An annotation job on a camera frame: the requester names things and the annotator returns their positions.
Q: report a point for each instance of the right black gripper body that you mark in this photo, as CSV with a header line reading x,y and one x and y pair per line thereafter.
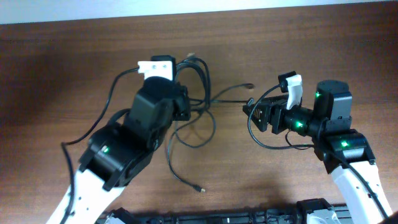
x,y
281,109

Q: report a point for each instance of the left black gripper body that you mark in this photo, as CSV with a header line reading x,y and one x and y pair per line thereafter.
x,y
181,112

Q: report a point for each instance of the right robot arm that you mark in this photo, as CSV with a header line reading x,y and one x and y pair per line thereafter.
x,y
346,153

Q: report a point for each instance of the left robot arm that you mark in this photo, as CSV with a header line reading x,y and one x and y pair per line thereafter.
x,y
117,152

